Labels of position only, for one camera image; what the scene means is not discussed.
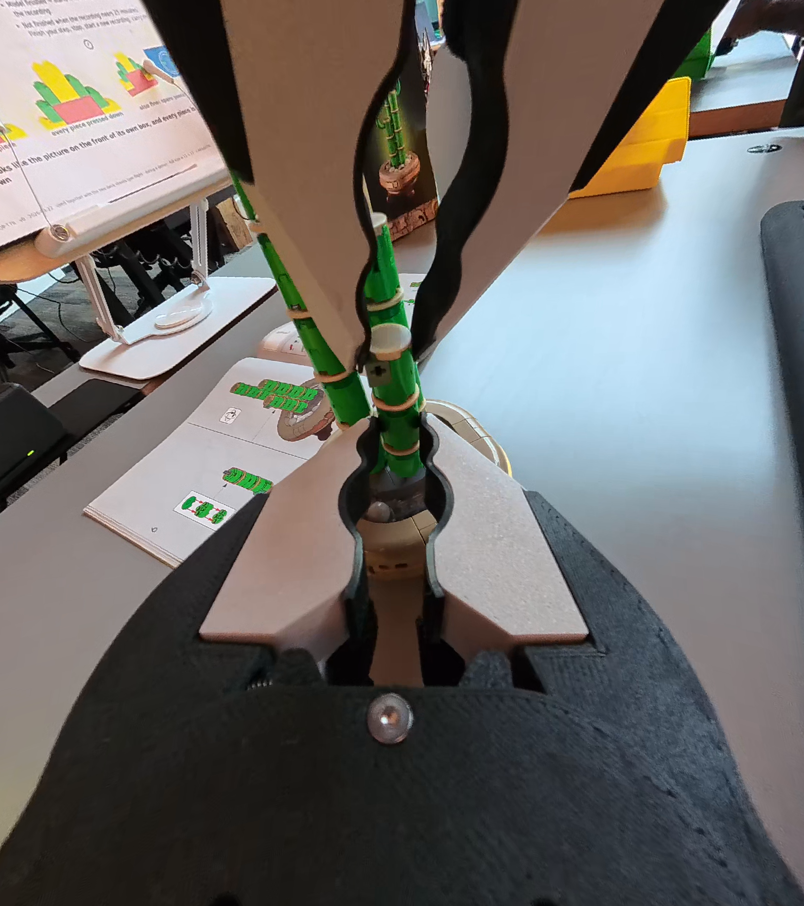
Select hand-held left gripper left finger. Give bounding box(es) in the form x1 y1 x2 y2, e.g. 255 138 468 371
199 418 378 670

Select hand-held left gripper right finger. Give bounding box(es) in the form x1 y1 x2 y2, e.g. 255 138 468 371
419 414 597 670

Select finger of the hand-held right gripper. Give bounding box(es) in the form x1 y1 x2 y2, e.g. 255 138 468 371
221 0 415 370
412 0 665 352

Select green bamboo brick model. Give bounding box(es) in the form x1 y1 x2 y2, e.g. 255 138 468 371
230 170 514 578

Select grey desk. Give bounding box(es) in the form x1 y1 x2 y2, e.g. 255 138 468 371
0 126 804 906

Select black bamboo product box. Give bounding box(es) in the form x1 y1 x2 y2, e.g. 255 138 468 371
361 0 449 238

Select yellow plastic bin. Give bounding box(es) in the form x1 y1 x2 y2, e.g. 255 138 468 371
568 76 692 199

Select open instruction booklet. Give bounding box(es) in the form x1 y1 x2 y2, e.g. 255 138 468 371
84 272 435 569

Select green plastic bin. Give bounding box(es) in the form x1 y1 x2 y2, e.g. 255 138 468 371
671 28 716 82

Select printed instruction sheet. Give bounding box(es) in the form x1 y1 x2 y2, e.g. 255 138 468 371
0 0 231 253

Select black cable tray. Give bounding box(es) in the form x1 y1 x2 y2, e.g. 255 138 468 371
48 378 147 427

